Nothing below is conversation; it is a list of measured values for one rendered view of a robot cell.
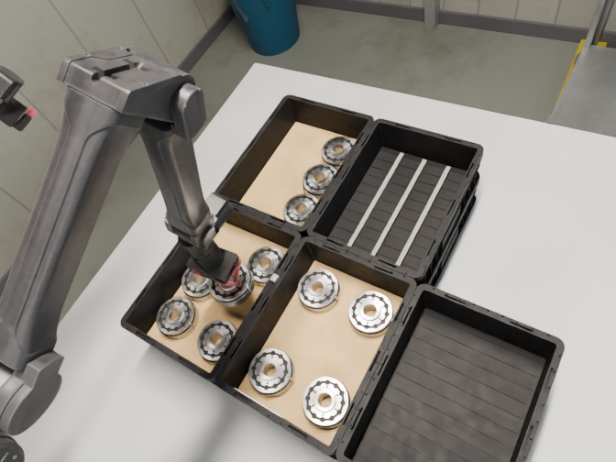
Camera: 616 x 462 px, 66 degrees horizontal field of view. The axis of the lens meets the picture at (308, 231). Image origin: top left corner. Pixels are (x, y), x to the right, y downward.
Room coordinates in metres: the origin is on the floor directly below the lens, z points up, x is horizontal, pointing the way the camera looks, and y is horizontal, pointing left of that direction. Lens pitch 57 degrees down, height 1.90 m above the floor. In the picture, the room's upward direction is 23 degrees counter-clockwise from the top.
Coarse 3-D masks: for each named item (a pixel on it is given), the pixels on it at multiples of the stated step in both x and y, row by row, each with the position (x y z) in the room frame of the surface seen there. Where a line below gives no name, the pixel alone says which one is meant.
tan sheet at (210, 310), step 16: (224, 240) 0.78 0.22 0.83; (240, 240) 0.76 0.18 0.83; (256, 240) 0.74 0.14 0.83; (240, 256) 0.71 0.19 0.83; (256, 288) 0.60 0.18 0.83; (208, 304) 0.61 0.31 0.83; (240, 304) 0.57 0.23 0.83; (208, 320) 0.57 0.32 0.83; (240, 320) 0.53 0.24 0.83; (160, 336) 0.58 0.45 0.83; (192, 336) 0.54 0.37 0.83; (176, 352) 0.52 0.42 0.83; (192, 352) 0.50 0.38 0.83; (208, 368) 0.45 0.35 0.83
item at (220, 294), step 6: (240, 270) 0.59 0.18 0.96; (246, 270) 0.58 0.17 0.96; (240, 276) 0.57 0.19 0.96; (246, 276) 0.57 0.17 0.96; (210, 282) 0.59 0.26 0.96; (216, 282) 0.58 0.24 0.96; (240, 282) 0.56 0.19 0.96; (246, 282) 0.55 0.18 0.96; (210, 288) 0.57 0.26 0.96; (216, 288) 0.57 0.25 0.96; (234, 288) 0.55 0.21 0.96; (240, 288) 0.54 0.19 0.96; (246, 288) 0.54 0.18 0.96; (216, 294) 0.55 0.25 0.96; (222, 294) 0.55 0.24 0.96; (228, 294) 0.54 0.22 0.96; (234, 294) 0.54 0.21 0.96; (240, 294) 0.53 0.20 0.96; (222, 300) 0.53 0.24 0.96; (228, 300) 0.53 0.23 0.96
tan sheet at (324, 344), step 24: (360, 288) 0.48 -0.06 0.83; (288, 312) 0.50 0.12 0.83; (312, 312) 0.48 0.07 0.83; (336, 312) 0.45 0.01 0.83; (288, 336) 0.44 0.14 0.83; (312, 336) 0.42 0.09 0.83; (336, 336) 0.39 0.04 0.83; (360, 336) 0.37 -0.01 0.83; (312, 360) 0.37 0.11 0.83; (336, 360) 0.34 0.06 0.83; (360, 360) 0.32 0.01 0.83; (240, 384) 0.38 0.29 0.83; (288, 408) 0.29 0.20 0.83; (312, 432) 0.22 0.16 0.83
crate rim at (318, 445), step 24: (312, 240) 0.60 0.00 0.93; (288, 264) 0.57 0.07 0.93; (360, 264) 0.50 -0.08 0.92; (408, 288) 0.39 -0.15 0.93; (240, 336) 0.45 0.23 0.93; (384, 336) 0.32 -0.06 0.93; (216, 384) 0.37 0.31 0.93; (360, 384) 0.25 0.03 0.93; (264, 408) 0.28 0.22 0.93; (336, 432) 0.18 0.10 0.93
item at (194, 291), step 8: (184, 272) 0.71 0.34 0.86; (192, 272) 0.70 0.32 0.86; (184, 280) 0.69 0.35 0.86; (208, 280) 0.66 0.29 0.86; (184, 288) 0.67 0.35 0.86; (192, 288) 0.66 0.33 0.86; (200, 288) 0.65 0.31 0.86; (208, 288) 0.64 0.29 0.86; (192, 296) 0.63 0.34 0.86; (200, 296) 0.63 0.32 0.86
